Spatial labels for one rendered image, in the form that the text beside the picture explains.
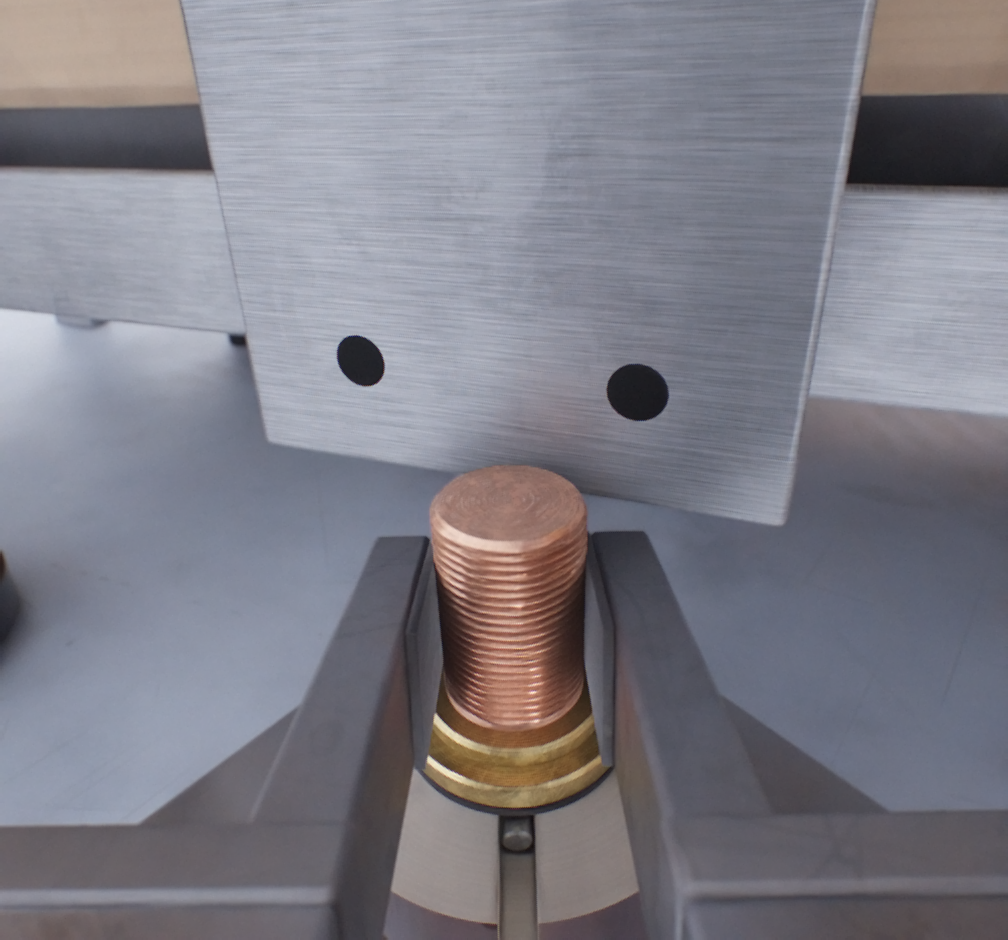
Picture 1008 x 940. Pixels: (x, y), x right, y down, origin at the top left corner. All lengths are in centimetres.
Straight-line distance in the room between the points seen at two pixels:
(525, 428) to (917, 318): 9
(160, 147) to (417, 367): 18
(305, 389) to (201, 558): 20
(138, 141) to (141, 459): 21
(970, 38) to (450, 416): 15
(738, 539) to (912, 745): 12
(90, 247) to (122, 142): 6
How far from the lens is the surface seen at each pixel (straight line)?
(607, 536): 15
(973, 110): 23
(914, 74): 23
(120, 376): 61
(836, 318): 19
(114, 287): 28
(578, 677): 16
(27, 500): 46
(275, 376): 18
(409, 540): 15
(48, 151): 36
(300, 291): 16
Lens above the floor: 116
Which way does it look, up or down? 27 degrees up
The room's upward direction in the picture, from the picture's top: 178 degrees clockwise
